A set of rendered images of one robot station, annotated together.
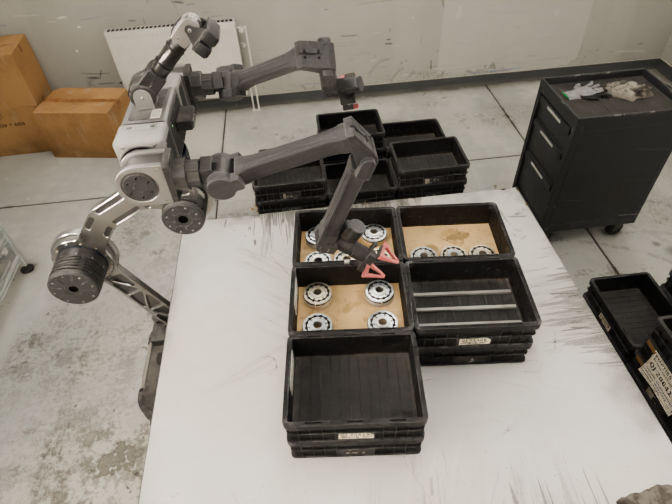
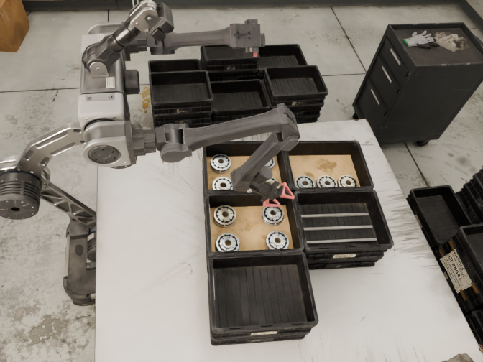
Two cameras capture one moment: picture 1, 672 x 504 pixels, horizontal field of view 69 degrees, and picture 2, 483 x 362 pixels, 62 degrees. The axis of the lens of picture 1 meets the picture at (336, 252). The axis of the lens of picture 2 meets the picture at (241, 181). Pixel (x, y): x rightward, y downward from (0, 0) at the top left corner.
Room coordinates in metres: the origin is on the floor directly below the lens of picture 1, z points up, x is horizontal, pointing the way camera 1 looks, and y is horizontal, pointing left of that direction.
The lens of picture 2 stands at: (0.23, 0.27, 2.41)
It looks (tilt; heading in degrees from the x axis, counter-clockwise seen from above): 54 degrees down; 345
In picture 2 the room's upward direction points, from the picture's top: 10 degrees clockwise
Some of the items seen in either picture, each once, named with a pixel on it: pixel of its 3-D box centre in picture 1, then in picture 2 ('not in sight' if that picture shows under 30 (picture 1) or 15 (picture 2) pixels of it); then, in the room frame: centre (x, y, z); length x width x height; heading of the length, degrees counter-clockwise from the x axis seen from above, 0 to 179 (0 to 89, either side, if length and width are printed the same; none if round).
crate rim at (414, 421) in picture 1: (353, 377); (261, 289); (0.74, -0.03, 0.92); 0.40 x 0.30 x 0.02; 89
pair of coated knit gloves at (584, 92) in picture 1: (584, 90); (420, 38); (2.41, -1.39, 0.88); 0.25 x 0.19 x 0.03; 94
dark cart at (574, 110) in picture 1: (586, 162); (411, 93); (2.34, -1.51, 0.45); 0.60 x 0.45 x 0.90; 94
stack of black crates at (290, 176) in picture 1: (292, 199); (181, 110); (2.26, 0.24, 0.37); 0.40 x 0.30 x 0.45; 94
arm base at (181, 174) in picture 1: (185, 173); (141, 141); (1.06, 0.38, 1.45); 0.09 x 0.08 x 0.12; 4
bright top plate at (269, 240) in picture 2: (382, 322); (277, 240); (0.97, -0.14, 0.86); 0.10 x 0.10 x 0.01
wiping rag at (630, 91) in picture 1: (629, 88); (451, 39); (2.39, -1.62, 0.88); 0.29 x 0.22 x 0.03; 94
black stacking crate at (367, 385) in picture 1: (353, 386); (259, 294); (0.74, -0.03, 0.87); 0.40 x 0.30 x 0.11; 89
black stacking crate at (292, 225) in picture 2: (349, 307); (251, 228); (1.04, -0.04, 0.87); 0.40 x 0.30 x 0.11; 89
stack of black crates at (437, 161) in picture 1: (425, 184); (290, 103); (2.32, -0.56, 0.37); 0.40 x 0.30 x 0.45; 94
